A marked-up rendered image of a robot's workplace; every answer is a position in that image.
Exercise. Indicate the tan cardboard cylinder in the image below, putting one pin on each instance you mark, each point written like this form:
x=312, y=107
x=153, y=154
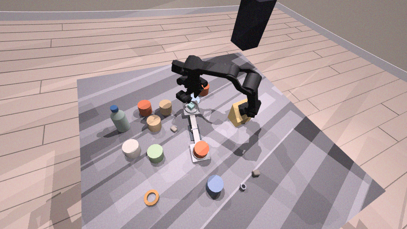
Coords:
x=165, y=107
x=154, y=123

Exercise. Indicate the orange ring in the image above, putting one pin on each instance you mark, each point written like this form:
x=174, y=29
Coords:
x=146, y=198

